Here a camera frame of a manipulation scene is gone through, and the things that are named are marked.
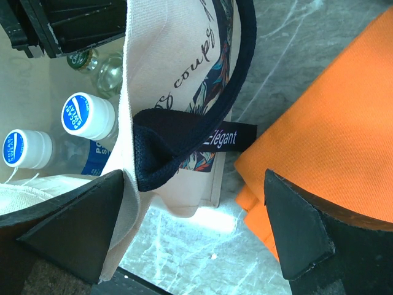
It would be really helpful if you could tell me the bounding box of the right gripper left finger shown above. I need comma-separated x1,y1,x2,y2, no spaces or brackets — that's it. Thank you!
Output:
1,170,124,294

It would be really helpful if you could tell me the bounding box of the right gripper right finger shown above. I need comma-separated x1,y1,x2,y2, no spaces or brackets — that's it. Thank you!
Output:
264,170,392,294

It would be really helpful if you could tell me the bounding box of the right blue-cap plastic bottle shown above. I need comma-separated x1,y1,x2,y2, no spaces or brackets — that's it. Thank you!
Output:
61,92,120,176

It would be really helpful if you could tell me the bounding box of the beige canvas tote bag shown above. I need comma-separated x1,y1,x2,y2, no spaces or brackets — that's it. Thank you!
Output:
1,1,256,282

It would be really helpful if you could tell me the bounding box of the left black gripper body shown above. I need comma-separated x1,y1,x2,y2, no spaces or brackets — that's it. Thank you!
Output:
1,0,127,58

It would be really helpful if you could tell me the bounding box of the left blue-cap plastic bottle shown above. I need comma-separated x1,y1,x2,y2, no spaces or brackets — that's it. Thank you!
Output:
2,128,90,175

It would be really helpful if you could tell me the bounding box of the front clear chang bottle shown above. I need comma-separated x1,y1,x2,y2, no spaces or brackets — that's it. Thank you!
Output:
66,49,123,99

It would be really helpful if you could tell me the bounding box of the folded orange cloth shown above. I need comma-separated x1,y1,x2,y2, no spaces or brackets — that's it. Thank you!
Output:
235,9,392,255

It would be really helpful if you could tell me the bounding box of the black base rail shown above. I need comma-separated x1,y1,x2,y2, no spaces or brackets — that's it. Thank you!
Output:
90,267,172,295

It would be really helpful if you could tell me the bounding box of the blue-cap plastic bottle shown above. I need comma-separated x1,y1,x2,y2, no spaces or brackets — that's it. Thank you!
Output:
2,128,90,175
61,92,120,176

